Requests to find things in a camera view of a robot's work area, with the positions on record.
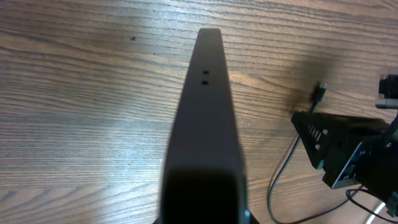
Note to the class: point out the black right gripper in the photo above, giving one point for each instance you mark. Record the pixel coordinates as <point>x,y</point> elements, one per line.
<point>352,150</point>

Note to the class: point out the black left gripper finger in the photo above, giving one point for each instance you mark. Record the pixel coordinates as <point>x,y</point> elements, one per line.
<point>205,177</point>

